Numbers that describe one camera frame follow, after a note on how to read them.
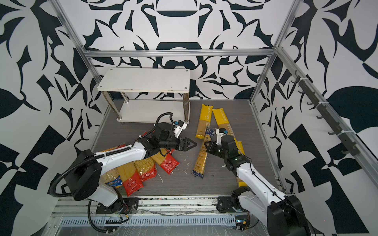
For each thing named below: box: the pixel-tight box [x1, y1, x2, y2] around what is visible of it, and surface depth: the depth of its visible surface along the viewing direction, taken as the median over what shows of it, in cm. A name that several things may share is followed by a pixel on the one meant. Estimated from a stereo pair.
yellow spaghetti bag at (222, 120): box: [212, 107, 235, 137], surface depth 109 cm
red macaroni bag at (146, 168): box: [133, 156, 158, 182], surface depth 84 cm
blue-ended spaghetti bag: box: [191, 127, 217, 180], surface depth 82 cm
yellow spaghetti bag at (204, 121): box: [194, 103, 214, 140], surface depth 110 cm
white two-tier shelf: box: [97, 67, 191, 123], surface depth 107 cm
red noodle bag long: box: [117, 161, 144, 197], surface depth 79 cm
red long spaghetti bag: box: [151, 147, 181, 176], surface depth 86 cm
